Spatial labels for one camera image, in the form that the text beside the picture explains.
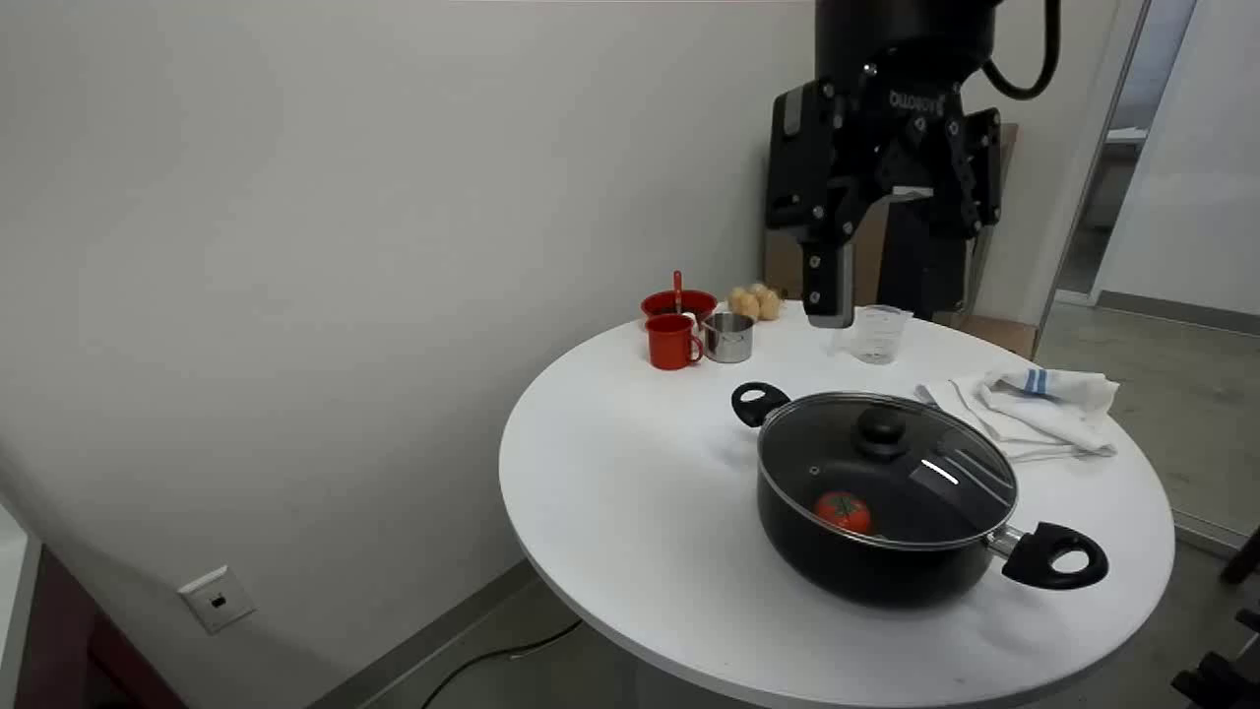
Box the wall power outlet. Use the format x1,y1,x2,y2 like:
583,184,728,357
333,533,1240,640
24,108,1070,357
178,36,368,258
180,569,258,633

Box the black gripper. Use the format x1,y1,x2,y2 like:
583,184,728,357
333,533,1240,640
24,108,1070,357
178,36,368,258
763,50,1002,327

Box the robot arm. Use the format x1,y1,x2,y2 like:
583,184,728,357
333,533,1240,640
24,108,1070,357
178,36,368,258
763,0,1002,327

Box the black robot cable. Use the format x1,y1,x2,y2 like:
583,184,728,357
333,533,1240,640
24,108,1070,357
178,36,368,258
981,0,1062,101

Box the glass pot lid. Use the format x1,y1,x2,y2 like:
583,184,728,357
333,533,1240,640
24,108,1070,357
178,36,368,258
733,382,1018,546

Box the clear measuring cup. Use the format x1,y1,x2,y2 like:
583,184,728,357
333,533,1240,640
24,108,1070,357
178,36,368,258
850,302,913,363

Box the small steel cup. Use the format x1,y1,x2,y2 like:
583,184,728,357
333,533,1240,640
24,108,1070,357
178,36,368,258
702,311,751,363

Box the black cooking pot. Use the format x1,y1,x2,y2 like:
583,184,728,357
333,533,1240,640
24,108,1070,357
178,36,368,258
728,382,1112,608

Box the red mug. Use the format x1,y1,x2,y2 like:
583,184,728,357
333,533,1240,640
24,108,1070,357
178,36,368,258
645,311,702,372

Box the beige toy eggs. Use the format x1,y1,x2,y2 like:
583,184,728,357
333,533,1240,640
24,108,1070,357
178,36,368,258
728,285,784,322

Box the white towel blue stripes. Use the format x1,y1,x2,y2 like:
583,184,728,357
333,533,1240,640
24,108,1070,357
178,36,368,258
922,367,1118,458

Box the red toy tomato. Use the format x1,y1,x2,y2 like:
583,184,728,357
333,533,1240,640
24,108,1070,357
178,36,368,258
817,487,873,533

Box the black cable on floor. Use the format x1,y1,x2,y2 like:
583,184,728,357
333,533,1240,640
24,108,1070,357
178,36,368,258
417,615,587,709

